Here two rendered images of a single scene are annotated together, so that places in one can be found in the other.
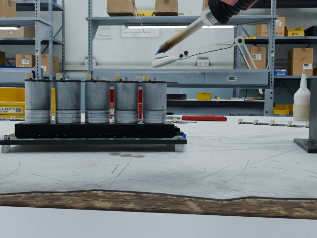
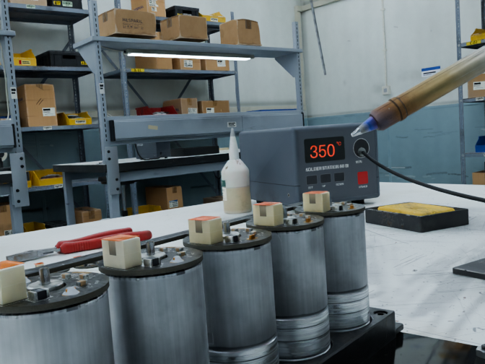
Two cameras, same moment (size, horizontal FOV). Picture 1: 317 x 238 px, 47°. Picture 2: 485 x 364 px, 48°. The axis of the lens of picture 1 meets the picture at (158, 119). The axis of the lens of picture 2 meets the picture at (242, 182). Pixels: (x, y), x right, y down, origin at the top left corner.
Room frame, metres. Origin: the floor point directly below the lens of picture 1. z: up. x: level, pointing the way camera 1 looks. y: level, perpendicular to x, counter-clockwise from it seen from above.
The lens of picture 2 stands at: (0.25, 0.16, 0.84)
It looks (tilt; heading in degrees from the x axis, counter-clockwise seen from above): 5 degrees down; 316
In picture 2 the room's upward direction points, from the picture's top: 4 degrees counter-clockwise
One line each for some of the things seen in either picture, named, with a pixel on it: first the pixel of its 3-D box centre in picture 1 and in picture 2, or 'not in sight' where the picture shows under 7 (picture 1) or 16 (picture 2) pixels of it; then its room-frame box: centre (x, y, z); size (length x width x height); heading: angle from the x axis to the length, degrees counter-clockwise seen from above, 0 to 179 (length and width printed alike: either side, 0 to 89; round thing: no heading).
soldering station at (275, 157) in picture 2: not in sight; (305, 165); (0.68, -0.37, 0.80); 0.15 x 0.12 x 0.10; 159
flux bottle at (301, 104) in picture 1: (303, 95); (234, 170); (0.72, -0.28, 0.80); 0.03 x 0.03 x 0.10
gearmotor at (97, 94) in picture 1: (97, 106); (233, 321); (0.36, 0.06, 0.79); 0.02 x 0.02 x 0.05
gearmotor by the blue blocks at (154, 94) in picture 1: (154, 106); (333, 274); (0.36, 0.00, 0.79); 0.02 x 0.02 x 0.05
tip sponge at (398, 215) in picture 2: not in sight; (414, 214); (0.49, -0.29, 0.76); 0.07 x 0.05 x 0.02; 160
